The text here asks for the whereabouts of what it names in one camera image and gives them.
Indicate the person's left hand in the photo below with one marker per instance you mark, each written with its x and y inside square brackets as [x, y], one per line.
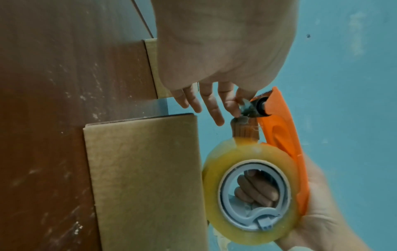
[223, 44]

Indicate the person's right hand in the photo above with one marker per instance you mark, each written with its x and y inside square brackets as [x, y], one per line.
[319, 220]

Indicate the cardboard box with dark edge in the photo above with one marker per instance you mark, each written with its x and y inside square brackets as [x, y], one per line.
[153, 73]

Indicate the orange tape dispenser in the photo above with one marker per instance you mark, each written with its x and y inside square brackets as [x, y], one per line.
[279, 117]

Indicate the yellowish clear tape roll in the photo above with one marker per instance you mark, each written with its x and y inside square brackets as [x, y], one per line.
[217, 166]

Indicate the large brown cardboard box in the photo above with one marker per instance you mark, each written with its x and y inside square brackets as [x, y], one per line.
[145, 183]

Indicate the dark brown wooden table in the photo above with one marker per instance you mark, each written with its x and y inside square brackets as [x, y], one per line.
[46, 98]

